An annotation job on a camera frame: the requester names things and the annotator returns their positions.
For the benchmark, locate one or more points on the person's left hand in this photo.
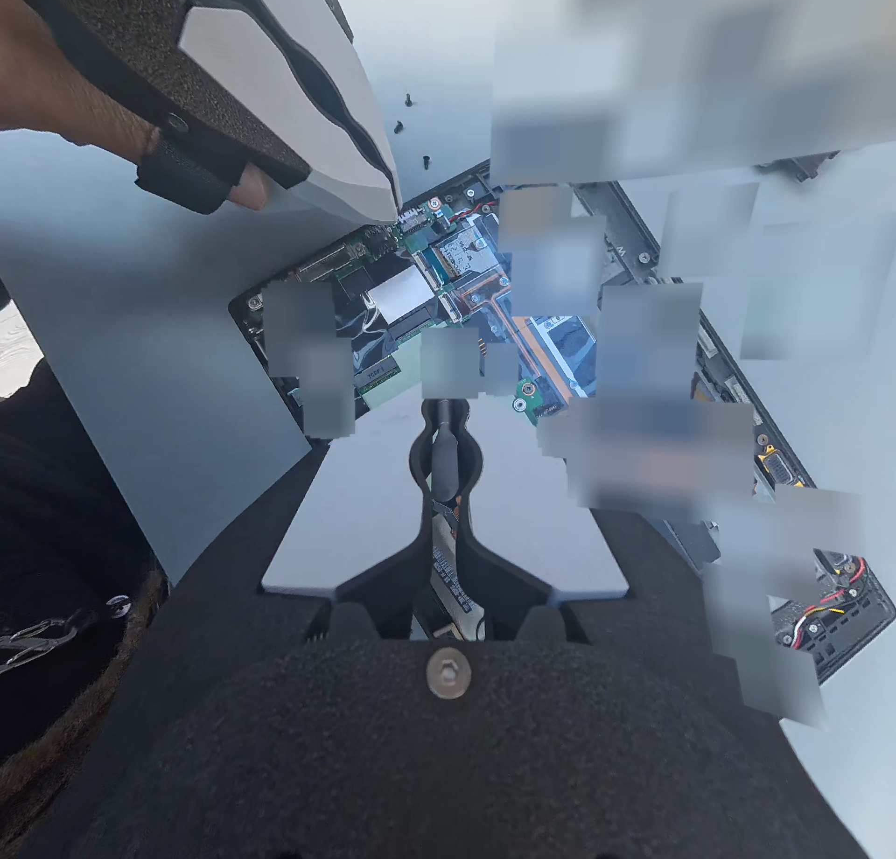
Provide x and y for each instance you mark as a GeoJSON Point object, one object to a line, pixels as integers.
{"type": "Point", "coordinates": [63, 82]}

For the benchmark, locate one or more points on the pale green memory module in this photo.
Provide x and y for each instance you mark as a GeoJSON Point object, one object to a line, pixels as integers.
{"type": "Point", "coordinates": [392, 398]}

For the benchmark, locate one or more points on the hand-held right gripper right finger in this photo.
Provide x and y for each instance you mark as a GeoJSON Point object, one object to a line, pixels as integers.
{"type": "Point", "coordinates": [539, 523]}

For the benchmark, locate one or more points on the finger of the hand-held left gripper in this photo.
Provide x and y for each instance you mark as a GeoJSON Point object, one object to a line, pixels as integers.
{"type": "Point", "coordinates": [336, 54]}
{"type": "Point", "coordinates": [266, 103]}

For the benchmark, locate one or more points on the person's black clothing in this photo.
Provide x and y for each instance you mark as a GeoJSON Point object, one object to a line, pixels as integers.
{"type": "Point", "coordinates": [63, 488]}

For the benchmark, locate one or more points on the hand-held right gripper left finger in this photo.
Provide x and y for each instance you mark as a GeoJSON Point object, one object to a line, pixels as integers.
{"type": "Point", "coordinates": [350, 509]}

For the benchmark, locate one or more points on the person's brown hair locks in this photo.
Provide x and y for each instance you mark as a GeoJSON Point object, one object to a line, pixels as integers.
{"type": "Point", "coordinates": [143, 607]}

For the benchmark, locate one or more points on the silver metal clasp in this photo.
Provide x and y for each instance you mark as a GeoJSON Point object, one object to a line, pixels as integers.
{"type": "Point", "coordinates": [42, 638]}

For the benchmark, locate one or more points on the black laptop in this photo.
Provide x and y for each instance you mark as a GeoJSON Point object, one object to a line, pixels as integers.
{"type": "Point", "coordinates": [367, 323]}

